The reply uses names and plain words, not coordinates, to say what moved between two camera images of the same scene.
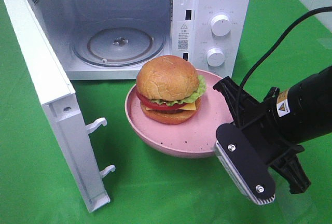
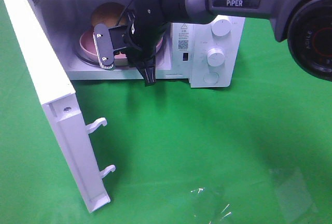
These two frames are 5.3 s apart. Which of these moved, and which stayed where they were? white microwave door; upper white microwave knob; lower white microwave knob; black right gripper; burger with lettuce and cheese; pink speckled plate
Moved: black right gripper; burger with lettuce and cheese; pink speckled plate
Stayed: lower white microwave knob; upper white microwave knob; white microwave door
